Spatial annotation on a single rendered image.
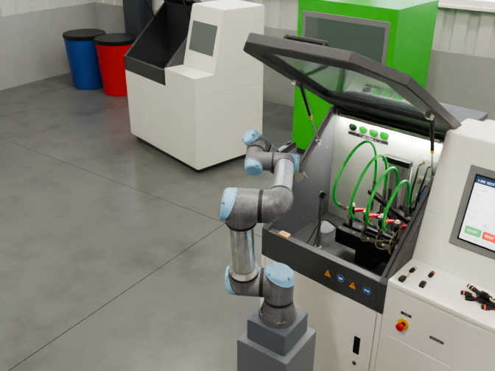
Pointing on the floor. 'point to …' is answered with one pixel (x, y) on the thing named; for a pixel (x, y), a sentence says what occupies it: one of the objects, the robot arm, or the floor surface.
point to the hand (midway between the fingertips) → (300, 174)
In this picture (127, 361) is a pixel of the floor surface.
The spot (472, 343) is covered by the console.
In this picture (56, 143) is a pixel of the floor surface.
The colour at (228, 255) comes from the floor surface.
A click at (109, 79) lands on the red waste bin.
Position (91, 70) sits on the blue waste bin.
